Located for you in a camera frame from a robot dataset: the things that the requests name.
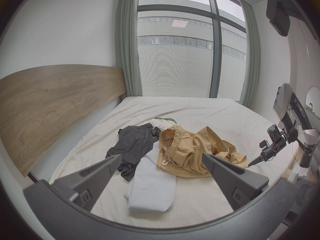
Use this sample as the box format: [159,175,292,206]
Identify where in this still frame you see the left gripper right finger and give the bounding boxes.
[202,153,270,212]

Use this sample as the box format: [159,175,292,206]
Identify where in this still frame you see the green garment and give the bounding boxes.
[154,117,177,125]

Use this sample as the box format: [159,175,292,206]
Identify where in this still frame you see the window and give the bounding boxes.
[137,0,248,102]

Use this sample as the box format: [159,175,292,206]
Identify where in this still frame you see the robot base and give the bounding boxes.
[285,165,320,209]

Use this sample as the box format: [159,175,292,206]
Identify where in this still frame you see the bed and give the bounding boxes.
[0,64,300,229]

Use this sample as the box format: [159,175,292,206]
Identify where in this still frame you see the pale grey garment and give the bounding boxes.
[124,140,177,212]

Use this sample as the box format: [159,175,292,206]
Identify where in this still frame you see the blue-green curtain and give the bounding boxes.
[239,0,261,109]
[115,0,143,97]

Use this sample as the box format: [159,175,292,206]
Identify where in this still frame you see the tan shorts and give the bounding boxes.
[157,125,248,178]

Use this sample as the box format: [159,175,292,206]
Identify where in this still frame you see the white garment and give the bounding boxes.
[139,118,173,132]

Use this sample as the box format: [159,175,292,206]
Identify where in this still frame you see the black garment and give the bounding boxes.
[105,125,160,182]

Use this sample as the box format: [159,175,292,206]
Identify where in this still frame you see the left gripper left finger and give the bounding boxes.
[53,154,122,212]

